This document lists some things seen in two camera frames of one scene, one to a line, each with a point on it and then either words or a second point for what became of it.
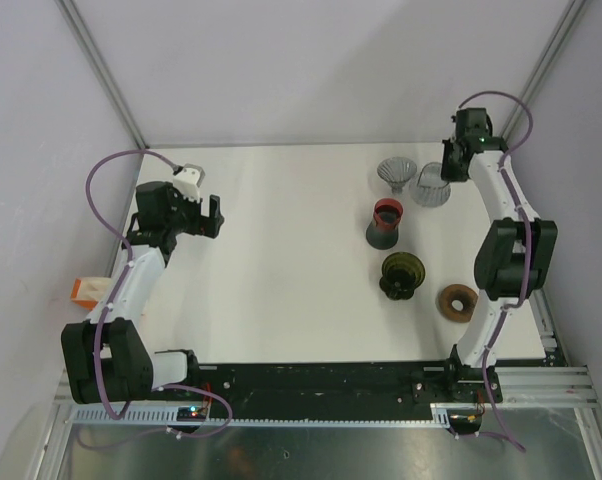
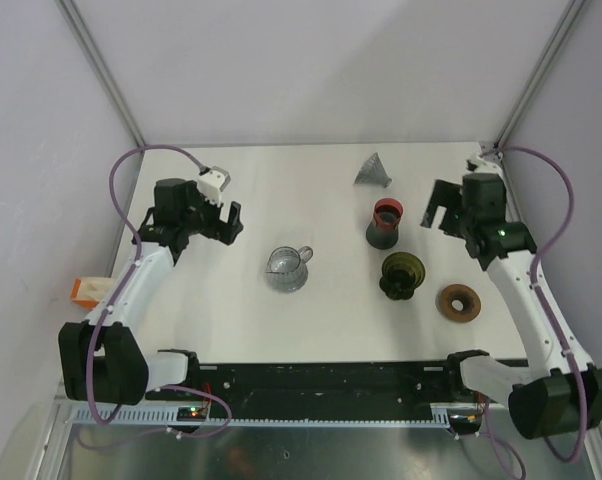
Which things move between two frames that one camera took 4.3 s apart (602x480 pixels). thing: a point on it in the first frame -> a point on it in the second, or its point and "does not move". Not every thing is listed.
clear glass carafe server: [430, 190] -> [287, 270]
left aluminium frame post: [77, 25] does not move
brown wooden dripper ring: [464, 293] does not move
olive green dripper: [401, 273] does not move
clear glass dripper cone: [397, 171] -> [373, 172]
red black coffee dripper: [383, 230] does not move
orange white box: [87, 291] does not move
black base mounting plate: [343, 389] does not move
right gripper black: [448, 174] -> [445, 194]
